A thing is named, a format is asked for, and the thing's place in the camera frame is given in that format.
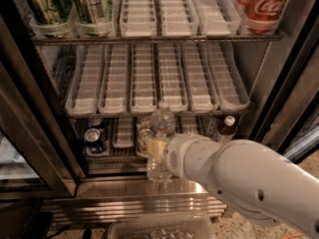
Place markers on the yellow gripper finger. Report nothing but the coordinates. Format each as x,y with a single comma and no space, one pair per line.
156,149

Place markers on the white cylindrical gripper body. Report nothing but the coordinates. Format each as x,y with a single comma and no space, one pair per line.
175,153

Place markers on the clear plastic water bottle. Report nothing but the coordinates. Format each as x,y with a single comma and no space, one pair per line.
163,128

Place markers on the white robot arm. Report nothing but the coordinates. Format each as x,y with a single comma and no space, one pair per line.
254,180

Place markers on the white tray shelf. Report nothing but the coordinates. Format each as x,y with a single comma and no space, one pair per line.
138,18
217,17
143,88
114,87
230,88
83,94
171,83
178,18
200,91

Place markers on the brown juice bottle white cap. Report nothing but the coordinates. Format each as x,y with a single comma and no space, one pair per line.
223,129

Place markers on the stainless steel fridge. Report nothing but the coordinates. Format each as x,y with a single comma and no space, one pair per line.
112,186

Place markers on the fridge door right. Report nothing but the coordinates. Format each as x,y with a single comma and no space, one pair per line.
286,95

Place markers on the glass fridge door left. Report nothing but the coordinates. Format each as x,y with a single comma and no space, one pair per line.
22,128

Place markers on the silver soda can front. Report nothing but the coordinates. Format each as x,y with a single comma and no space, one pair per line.
143,136

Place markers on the silver soda can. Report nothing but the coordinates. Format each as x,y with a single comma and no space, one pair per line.
143,122
143,136

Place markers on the silver soda can behind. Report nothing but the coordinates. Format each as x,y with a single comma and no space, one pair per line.
143,122

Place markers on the blue Pepsi can front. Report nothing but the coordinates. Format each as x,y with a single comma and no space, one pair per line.
94,142

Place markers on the blue pepsi can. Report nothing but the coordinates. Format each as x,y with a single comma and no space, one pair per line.
96,126
94,142

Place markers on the blue Pepsi can behind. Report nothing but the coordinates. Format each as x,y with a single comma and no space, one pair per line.
96,126

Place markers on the clear plastic bin on floor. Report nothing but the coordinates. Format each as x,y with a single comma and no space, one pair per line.
175,226

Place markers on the green striped can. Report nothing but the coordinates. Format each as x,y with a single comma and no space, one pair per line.
93,11

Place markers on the red Coca-Cola can front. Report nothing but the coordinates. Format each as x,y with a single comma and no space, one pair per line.
262,15

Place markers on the green can top left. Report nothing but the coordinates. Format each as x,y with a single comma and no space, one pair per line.
50,12

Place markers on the middle wire shelf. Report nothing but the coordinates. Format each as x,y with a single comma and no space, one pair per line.
127,114

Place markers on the wire shelf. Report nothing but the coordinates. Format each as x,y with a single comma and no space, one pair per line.
127,114
155,40

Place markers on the top wire shelf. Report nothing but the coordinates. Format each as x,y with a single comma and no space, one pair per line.
155,40

